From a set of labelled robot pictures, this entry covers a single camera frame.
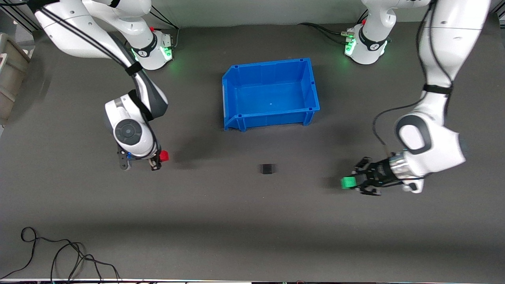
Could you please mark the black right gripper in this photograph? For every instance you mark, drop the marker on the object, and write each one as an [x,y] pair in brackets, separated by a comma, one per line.
[154,162]

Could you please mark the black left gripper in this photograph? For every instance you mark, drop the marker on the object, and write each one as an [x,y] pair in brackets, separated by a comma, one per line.
[378,172]

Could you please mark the small red cube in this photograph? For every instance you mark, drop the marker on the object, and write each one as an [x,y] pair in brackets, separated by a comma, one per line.
[164,156]

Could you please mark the small green cube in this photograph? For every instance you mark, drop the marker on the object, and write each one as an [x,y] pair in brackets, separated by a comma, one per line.
[347,183]

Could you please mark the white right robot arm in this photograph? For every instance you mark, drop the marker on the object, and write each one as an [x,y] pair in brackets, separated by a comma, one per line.
[67,41]

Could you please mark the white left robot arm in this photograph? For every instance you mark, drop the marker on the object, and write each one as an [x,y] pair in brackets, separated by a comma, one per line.
[446,39]

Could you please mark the small black cube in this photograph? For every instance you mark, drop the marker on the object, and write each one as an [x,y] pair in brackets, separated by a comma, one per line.
[266,169]

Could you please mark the blue plastic storage bin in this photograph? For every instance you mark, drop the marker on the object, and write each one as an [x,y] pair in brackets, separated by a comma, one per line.
[272,94]

